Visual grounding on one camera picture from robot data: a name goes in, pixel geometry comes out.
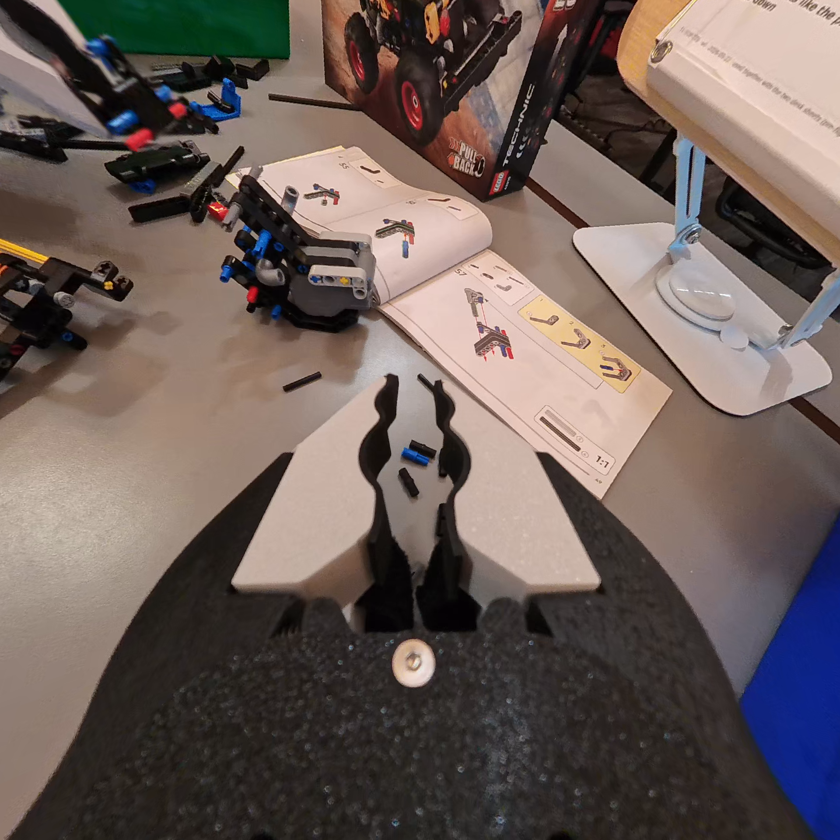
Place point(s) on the white instruction booklet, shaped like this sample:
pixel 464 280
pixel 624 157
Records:
pixel 459 229

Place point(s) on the toy truck picture box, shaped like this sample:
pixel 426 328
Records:
pixel 472 118

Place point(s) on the black lego panel piece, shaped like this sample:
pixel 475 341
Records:
pixel 157 161

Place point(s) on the thin black lego axle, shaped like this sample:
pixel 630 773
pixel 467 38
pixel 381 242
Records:
pixel 308 100

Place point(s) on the black lego assembly blue pins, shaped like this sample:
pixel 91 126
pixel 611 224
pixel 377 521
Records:
pixel 124 92

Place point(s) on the long black lego beam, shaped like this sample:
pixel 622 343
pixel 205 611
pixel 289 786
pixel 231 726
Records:
pixel 33 145

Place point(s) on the black chair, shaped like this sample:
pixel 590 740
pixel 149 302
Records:
pixel 754 216

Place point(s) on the green board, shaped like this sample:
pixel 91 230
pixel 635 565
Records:
pixel 184 26

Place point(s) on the pile of black lego pieces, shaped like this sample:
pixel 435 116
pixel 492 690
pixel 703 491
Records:
pixel 220 65

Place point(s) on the blue lego pin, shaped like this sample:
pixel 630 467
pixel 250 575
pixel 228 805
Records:
pixel 413 457

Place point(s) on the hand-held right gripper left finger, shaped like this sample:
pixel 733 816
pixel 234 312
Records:
pixel 308 518

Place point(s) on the black lego beam red pin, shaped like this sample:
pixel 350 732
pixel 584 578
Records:
pixel 216 184

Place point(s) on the white paper document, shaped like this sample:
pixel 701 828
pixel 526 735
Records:
pixel 741 85

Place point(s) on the white stand with wooden board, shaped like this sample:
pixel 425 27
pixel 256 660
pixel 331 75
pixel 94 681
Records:
pixel 630 262

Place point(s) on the black lego chassis assembly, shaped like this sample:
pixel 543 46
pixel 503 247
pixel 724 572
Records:
pixel 46 282

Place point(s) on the blue lego panel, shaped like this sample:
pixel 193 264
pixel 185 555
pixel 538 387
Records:
pixel 226 98

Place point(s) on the blue bin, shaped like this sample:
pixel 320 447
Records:
pixel 800 656

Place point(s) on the grey black lego assembly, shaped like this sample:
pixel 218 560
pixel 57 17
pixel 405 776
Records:
pixel 328 289

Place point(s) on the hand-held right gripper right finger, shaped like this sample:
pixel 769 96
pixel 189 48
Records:
pixel 525 525

